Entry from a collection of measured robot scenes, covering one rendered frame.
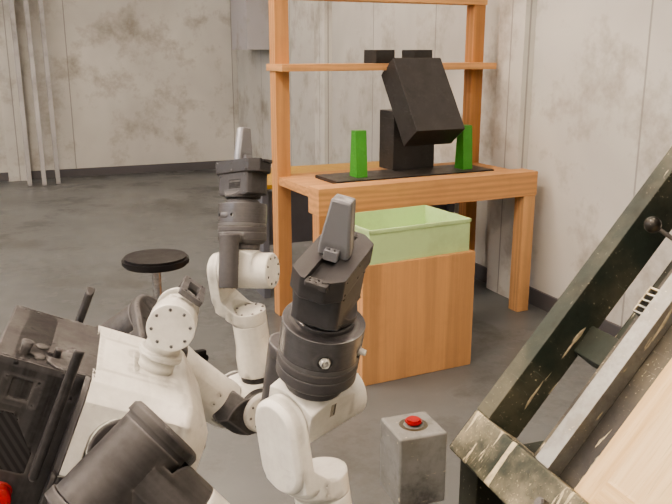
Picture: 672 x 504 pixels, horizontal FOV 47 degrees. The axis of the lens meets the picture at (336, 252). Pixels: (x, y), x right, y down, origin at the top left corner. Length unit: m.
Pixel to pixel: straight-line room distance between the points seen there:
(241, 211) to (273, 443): 0.62
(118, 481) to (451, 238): 3.60
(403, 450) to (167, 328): 0.88
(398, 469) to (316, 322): 1.12
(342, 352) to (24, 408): 0.46
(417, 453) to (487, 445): 0.19
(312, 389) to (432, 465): 1.09
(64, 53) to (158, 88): 1.38
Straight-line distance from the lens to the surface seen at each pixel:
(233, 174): 1.42
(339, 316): 0.76
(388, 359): 4.35
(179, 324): 1.08
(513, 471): 1.85
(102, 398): 1.05
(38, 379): 1.06
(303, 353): 0.79
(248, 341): 1.45
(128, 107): 12.07
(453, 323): 4.52
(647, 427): 1.74
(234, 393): 1.45
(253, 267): 1.38
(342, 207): 0.74
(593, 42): 5.25
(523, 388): 2.00
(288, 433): 0.84
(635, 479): 1.71
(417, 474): 1.88
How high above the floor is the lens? 1.78
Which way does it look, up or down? 14 degrees down
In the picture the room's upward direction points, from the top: straight up
